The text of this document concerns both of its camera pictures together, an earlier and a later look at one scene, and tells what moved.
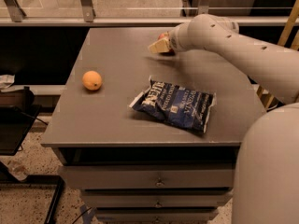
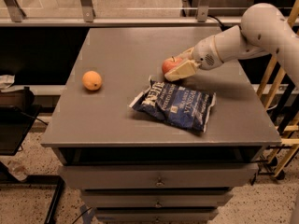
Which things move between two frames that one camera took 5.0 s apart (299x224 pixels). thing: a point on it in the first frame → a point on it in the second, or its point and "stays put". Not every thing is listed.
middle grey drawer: [158, 200] stays put
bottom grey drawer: [155, 216] stays put
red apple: [163, 35] → [170, 63]
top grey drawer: [119, 177] stays put
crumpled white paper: [7, 80] stays put
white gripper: [175, 41] → [206, 53]
